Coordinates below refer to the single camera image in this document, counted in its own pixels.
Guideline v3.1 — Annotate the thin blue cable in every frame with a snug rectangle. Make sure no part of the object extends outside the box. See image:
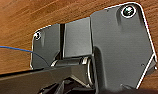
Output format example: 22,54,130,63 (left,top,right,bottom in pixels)
0,45,50,68

